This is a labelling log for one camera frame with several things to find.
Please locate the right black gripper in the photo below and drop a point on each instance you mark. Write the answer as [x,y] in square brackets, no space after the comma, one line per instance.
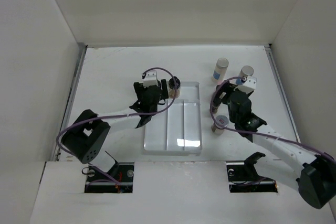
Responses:
[230,87]

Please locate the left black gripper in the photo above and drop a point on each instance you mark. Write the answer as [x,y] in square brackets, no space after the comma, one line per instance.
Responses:
[140,89]

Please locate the blue label silver lid jar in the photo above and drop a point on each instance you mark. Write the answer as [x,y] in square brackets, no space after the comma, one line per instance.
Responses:
[220,70]

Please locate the black cap brown spice bottle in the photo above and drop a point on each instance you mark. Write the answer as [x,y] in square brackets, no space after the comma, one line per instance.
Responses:
[174,87]

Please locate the red label silver lid jar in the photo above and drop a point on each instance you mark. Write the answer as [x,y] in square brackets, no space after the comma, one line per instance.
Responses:
[218,127]

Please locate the small dark slim bottle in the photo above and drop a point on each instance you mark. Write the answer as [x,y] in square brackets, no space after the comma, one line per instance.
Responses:
[217,100]

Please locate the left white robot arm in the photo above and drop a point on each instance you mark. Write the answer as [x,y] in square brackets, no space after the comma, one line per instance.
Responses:
[85,138]

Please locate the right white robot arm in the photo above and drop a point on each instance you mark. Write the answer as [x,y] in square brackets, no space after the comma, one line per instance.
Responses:
[307,170]

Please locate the white divided organizer tray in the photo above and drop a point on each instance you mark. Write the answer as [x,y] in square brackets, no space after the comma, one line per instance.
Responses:
[177,131]

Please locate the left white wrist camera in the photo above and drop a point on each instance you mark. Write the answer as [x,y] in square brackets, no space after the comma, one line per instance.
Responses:
[150,79]

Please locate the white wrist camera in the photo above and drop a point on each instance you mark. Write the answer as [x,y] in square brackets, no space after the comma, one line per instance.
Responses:
[150,79]
[248,86]

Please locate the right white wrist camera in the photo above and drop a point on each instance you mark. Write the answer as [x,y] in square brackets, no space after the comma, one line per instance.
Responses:
[248,86]

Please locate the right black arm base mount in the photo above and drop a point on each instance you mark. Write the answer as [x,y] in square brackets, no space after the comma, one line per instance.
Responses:
[247,171]

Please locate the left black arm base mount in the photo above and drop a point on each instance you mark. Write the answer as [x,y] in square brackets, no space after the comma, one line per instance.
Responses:
[113,166]

